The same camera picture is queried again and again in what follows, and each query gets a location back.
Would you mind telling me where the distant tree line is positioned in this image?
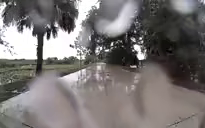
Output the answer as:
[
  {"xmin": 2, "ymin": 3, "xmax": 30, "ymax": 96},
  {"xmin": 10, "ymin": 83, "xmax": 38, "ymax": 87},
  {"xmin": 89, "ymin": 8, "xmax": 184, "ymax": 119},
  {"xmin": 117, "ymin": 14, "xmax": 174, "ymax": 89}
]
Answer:
[{"xmin": 44, "ymin": 55, "xmax": 82, "ymax": 66}]

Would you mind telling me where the group of dark trees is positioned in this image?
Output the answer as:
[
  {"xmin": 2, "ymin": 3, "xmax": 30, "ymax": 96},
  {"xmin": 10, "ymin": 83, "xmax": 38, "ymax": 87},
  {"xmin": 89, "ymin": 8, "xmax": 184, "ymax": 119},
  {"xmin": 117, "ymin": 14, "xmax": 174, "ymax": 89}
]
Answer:
[{"xmin": 79, "ymin": 0, "xmax": 205, "ymax": 88}]

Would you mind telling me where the tree with dark trunk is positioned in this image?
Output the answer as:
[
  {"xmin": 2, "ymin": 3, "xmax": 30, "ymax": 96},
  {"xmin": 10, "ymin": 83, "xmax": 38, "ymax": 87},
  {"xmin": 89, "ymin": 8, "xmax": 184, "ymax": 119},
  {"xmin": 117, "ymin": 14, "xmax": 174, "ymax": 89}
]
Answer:
[{"xmin": 1, "ymin": 0, "xmax": 80, "ymax": 76}]

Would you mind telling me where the green field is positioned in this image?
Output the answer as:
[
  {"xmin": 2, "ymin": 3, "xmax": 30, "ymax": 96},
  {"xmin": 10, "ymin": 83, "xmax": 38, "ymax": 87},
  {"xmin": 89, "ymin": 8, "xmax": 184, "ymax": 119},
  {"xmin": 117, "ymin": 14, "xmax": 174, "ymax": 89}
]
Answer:
[{"xmin": 0, "ymin": 58, "xmax": 88, "ymax": 108}]

